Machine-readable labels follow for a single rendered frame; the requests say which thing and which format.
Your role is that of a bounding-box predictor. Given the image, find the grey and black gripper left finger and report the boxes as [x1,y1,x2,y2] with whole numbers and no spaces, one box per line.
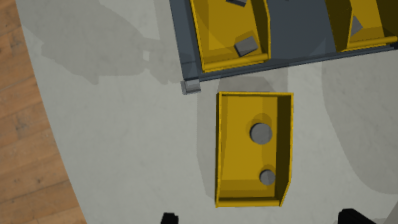
[160,213,178,224]

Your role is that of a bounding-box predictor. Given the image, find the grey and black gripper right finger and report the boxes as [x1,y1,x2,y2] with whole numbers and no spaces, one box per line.
[338,208,376,224]

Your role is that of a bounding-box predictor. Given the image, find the yellow open-front bin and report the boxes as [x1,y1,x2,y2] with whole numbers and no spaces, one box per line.
[325,0,398,52]
[215,91,294,207]
[190,0,271,72]

